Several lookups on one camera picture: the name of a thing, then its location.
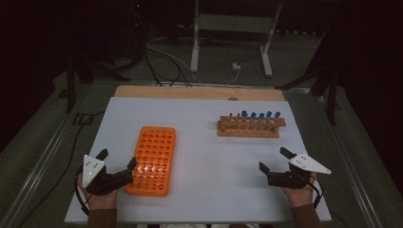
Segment person's right hand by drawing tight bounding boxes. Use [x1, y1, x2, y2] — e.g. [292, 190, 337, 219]
[282, 172, 318, 209]

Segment white table sheet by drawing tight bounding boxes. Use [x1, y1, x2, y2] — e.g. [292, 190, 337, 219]
[64, 96, 333, 224]

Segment white plug cable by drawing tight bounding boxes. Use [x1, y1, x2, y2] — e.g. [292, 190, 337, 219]
[225, 67, 240, 86]

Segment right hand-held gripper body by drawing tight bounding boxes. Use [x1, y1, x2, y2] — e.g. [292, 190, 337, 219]
[267, 152, 333, 190]

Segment left hand-held gripper black cable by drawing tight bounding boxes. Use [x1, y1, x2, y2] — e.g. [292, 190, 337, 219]
[73, 166, 91, 218]

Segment white metal stand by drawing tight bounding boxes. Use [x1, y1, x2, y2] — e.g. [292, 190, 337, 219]
[190, 0, 283, 78]

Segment person's left hand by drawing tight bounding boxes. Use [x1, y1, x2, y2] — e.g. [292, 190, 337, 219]
[77, 172, 120, 211]

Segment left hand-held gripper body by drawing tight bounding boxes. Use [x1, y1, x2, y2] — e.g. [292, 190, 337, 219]
[82, 154, 127, 196]

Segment black floor cable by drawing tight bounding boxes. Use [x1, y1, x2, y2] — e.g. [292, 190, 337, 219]
[15, 110, 107, 228]

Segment bundle of floor cables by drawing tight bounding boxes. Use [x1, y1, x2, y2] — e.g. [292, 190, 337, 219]
[144, 36, 203, 88]

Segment black tripod stand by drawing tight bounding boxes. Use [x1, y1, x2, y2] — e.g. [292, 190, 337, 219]
[275, 31, 341, 126]
[64, 51, 132, 114]

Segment orange plastic tube rack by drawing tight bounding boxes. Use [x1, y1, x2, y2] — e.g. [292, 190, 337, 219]
[125, 125, 177, 198]

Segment wooden test tube rack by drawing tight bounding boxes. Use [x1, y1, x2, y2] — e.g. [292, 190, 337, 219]
[217, 114, 287, 139]

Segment right hand-held gripper black cable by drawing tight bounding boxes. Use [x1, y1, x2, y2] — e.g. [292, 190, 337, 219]
[308, 177, 325, 210]

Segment hand-held gripper black cable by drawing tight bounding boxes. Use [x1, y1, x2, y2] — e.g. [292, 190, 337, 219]
[308, 177, 325, 210]
[73, 166, 91, 218]

